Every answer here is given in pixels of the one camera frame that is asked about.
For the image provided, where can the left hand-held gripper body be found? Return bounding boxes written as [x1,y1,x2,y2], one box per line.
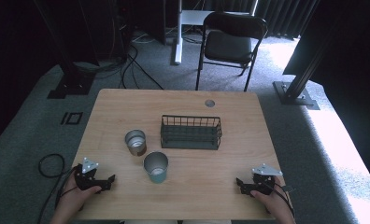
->
[74,157,110,191]

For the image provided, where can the black stand with base plate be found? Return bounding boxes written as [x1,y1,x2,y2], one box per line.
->
[33,0,96,100]

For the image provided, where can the black looped floor cable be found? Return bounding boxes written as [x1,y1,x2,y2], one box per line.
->
[36,153,66,224]

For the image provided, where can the black folding chair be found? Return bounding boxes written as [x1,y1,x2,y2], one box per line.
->
[194,11,269,93]

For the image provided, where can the dark wire basket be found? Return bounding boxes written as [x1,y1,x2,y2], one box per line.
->
[160,114,223,151]

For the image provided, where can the metal stand with base plate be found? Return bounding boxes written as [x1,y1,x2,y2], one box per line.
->
[272,27,349,111]

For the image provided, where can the person's left hand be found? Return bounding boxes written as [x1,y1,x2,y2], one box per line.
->
[52,174,103,219]

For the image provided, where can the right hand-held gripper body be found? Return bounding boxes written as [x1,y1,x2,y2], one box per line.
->
[249,163,283,196]

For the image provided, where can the dark equipment cabinet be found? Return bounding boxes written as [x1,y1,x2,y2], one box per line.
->
[79,0,167,62]

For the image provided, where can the hand-held gripper cable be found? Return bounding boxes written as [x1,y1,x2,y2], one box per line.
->
[266,181,297,219]
[53,166,80,210]

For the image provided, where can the dark pleated curtain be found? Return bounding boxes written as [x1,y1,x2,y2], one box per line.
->
[205,0,319,41]

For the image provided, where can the left hand-held gripper cable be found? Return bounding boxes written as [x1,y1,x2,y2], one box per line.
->
[53,166,80,210]

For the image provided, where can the right hand-held gripper cable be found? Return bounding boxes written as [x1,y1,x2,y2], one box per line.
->
[266,181,297,219]

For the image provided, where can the person's right hand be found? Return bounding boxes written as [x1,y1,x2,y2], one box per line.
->
[249,176,292,219]

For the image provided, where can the brown metal cup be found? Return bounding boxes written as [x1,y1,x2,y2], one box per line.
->
[124,129,148,157]

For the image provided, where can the teal metal cup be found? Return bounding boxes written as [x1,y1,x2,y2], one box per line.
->
[142,151,169,185]

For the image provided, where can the bundle of floor cables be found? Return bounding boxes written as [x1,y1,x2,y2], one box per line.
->
[72,29,165,91]

